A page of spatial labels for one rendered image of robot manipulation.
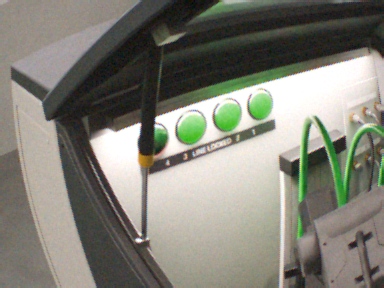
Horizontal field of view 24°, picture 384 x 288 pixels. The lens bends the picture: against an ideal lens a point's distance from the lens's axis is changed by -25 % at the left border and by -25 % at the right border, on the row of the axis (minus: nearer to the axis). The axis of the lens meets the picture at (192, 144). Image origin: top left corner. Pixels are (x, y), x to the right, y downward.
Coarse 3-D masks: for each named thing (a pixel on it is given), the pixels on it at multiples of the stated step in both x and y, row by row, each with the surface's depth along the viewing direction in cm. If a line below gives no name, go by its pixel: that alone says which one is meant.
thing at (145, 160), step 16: (160, 48) 124; (160, 64) 127; (144, 80) 129; (144, 96) 130; (144, 112) 132; (144, 128) 133; (144, 144) 135; (144, 160) 137; (144, 176) 140; (144, 192) 142; (144, 208) 144; (144, 224) 146; (144, 240) 149
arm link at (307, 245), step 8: (312, 232) 79; (296, 240) 82; (304, 240) 78; (312, 240) 78; (304, 248) 78; (312, 248) 77; (304, 256) 77; (312, 256) 77; (304, 264) 77; (312, 264) 78; (320, 264) 78; (304, 272) 78; (312, 272) 78
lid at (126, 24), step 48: (144, 0) 114; (192, 0) 119; (240, 0) 128; (288, 0) 137; (336, 0) 147; (96, 48) 130; (144, 48) 134; (192, 48) 148; (240, 48) 163; (48, 96) 152; (96, 96) 155
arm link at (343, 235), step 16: (368, 192) 79; (352, 208) 78; (368, 208) 77; (320, 224) 78; (336, 224) 77; (352, 224) 77; (368, 224) 75; (320, 240) 76; (336, 240) 75; (352, 240) 75; (368, 240) 74; (320, 256) 78; (336, 256) 74; (352, 256) 74; (368, 256) 73; (336, 272) 73; (352, 272) 72; (368, 272) 72
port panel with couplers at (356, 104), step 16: (368, 80) 185; (352, 96) 183; (368, 96) 186; (352, 112) 183; (368, 112) 183; (352, 128) 185; (368, 144) 189; (368, 160) 188; (352, 176) 188; (368, 176) 192; (352, 192) 190
